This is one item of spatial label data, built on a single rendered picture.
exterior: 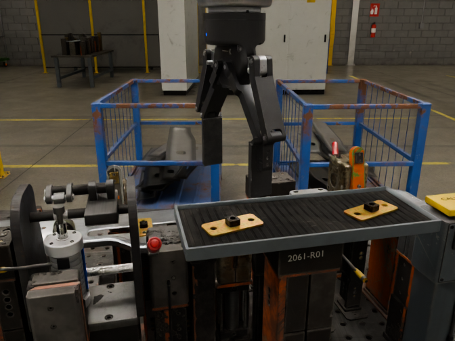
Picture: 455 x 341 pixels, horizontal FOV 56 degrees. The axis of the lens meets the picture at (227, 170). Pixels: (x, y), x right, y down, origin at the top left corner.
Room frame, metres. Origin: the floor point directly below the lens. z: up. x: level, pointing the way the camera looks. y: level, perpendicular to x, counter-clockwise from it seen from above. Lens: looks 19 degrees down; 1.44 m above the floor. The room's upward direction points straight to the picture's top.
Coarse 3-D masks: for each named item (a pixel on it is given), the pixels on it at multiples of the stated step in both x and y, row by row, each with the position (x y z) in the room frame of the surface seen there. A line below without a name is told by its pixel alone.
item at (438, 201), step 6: (426, 198) 0.65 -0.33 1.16; (432, 198) 0.64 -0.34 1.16; (438, 198) 0.64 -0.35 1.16; (444, 198) 0.64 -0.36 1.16; (450, 198) 0.64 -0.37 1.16; (432, 204) 0.64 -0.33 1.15; (438, 204) 0.62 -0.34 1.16; (444, 204) 0.62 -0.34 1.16; (450, 204) 0.62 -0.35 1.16; (444, 210) 0.61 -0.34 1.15; (450, 210) 0.60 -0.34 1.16; (450, 216) 0.60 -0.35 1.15
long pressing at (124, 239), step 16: (400, 192) 1.06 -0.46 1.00; (0, 224) 0.87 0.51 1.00; (48, 224) 0.87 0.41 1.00; (80, 224) 0.87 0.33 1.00; (112, 224) 0.87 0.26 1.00; (128, 224) 0.87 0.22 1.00; (160, 224) 0.87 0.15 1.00; (96, 240) 0.79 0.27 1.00; (112, 240) 0.79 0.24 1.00; (128, 240) 0.79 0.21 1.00; (144, 240) 0.79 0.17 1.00
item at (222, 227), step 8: (232, 216) 0.55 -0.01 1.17; (240, 216) 0.57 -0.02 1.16; (248, 216) 0.57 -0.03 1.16; (208, 224) 0.54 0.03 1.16; (216, 224) 0.54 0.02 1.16; (224, 224) 0.54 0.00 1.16; (232, 224) 0.53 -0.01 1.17; (240, 224) 0.54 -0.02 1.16; (248, 224) 0.54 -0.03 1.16; (256, 224) 0.54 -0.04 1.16; (208, 232) 0.52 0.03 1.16; (216, 232) 0.52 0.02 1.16; (224, 232) 0.52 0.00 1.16; (232, 232) 0.52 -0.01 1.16
